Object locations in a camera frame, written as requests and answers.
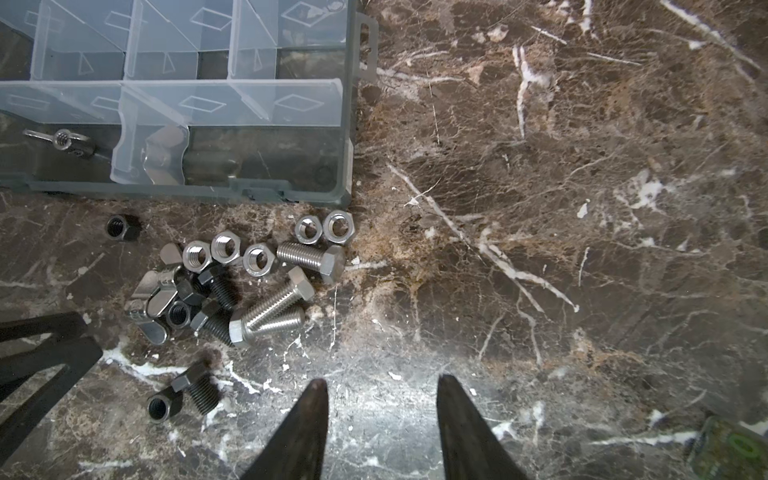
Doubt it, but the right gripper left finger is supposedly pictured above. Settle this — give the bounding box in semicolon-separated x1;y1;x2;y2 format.
240;378;329;479

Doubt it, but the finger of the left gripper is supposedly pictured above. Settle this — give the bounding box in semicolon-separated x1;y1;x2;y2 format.
1;337;103;463
1;312;87;343

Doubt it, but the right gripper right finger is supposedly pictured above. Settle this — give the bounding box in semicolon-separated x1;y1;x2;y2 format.
436;374;527;479

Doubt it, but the black hex bolt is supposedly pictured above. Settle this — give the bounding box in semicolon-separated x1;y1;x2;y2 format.
190;299;233;347
198;263;240;311
170;362;220;416

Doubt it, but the black hex nut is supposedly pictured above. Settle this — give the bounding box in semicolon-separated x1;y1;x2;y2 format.
105;214;142;242
165;300;193;331
147;387;183;424

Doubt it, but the silver hex bolt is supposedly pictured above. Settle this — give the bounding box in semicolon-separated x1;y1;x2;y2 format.
229;306;306;348
241;267;315;331
276;242;346;284

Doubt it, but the silver hex nut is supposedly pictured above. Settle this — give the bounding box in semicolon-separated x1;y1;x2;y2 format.
242;243;275;278
294;215;323;245
182;240;213;273
323;210;356;245
210;230;242;265

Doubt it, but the clear grey compartment organizer box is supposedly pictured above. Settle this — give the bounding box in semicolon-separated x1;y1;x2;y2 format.
1;1;378;206

